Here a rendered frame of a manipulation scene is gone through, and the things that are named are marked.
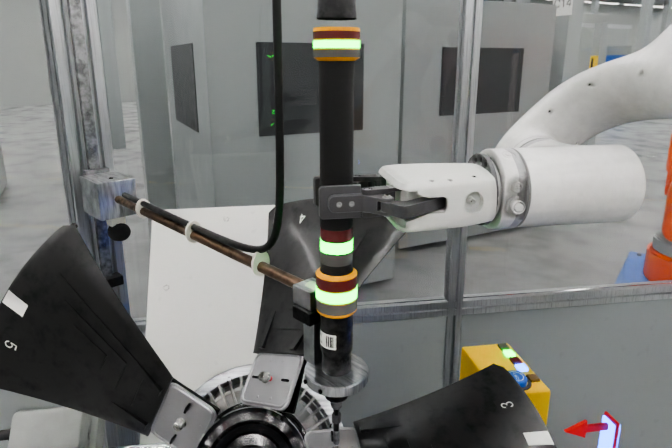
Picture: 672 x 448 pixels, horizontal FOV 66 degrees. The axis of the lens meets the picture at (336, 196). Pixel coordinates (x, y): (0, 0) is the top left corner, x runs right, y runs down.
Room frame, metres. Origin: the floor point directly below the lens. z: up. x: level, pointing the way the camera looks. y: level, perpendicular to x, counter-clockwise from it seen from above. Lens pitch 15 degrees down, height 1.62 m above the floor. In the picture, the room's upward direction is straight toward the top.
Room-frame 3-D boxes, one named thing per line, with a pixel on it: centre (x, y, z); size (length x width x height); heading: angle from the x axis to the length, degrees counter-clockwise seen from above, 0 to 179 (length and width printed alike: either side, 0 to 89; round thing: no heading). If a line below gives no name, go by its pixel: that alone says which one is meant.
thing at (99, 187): (0.95, 0.43, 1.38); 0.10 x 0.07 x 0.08; 44
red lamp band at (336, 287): (0.50, 0.00, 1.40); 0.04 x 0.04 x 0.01
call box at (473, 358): (0.84, -0.31, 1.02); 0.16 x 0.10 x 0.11; 9
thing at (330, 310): (0.50, 0.00, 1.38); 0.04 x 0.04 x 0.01
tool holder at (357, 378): (0.50, 0.01, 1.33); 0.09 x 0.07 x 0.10; 44
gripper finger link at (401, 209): (0.47, -0.08, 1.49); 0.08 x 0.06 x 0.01; 158
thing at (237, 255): (0.72, 0.21, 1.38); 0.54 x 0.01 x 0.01; 44
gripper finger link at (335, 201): (0.47, -0.02, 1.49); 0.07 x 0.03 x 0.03; 99
